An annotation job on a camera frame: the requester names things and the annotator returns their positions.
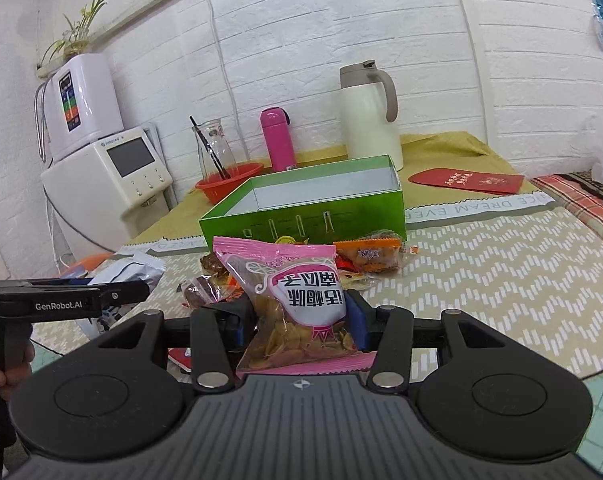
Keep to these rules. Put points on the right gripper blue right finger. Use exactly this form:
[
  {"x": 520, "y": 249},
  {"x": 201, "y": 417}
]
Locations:
[{"x": 362, "y": 322}]

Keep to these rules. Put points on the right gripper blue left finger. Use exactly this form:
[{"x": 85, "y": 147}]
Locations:
[{"x": 236, "y": 321}]

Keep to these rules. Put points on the dark brown snack bag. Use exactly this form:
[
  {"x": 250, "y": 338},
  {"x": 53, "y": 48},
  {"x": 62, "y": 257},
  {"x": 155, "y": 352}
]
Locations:
[{"x": 211, "y": 285}]

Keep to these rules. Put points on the pink snack bag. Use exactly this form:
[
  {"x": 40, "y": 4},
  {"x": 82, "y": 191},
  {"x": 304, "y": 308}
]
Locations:
[{"x": 301, "y": 307}]

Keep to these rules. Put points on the orange pastry snack bag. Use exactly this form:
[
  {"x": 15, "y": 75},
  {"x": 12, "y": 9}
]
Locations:
[{"x": 381, "y": 252}]

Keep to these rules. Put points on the person's left hand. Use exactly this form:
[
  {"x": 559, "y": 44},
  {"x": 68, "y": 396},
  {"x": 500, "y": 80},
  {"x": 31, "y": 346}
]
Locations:
[{"x": 13, "y": 377}]

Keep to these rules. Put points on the green cardboard box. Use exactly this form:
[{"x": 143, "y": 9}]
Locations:
[{"x": 322, "y": 204}]

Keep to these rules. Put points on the red plastic basket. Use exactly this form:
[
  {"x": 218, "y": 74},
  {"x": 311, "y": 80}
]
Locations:
[{"x": 215, "y": 189}]

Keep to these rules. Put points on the black chopsticks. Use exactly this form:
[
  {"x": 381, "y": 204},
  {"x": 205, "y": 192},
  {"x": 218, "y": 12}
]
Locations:
[{"x": 209, "y": 147}]

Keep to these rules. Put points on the white water dispenser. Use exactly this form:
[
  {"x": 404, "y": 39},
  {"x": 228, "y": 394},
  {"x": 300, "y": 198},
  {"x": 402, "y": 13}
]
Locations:
[{"x": 108, "y": 192}]

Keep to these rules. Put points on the beige chevron table mat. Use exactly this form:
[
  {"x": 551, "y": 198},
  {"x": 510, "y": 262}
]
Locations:
[{"x": 538, "y": 278}]

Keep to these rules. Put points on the clear glass carafe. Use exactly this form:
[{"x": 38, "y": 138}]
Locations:
[{"x": 214, "y": 147}]

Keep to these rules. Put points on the red envelope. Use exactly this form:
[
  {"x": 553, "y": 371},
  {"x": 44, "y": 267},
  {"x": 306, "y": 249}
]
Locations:
[{"x": 469, "y": 181}]

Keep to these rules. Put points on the pink thermos bottle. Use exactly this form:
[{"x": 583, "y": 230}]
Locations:
[{"x": 276, "y": 129}]

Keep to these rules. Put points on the white water purifier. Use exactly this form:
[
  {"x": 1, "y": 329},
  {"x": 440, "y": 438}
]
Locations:
[{"x": 80, "y": 104}]

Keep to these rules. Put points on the cream thermos jug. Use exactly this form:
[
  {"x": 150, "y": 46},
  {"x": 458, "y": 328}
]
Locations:
[{"x": 369, "y": 112}]

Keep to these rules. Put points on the plaid orange cloth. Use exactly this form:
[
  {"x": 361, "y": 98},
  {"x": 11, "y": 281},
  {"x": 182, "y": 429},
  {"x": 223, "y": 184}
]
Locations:
[{"x": 585, "y": 206}]

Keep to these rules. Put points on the green potted plant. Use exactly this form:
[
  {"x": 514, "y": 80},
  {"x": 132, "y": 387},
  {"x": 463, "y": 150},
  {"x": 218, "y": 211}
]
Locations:
[{"x": 75, "y": 39}]

